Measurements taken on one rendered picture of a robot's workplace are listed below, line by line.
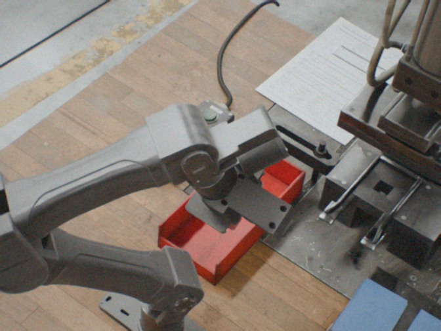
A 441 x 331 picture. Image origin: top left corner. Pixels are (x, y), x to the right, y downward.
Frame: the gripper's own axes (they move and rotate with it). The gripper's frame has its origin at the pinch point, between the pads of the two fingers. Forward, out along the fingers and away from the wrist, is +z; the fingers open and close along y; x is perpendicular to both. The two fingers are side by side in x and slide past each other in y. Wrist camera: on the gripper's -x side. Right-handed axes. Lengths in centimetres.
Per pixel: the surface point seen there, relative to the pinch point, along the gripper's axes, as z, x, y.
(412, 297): 23.5, -24.1, 4.6
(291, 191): 22.7, 1.4, 9.1
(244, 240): 15.4, 1.4, -2.6
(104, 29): 147, 129, 43
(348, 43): 47, 16, 45
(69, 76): 134, 122, 20
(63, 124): 20.5, 43.7, -2.2
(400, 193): 23.4, -13.9, 18.2
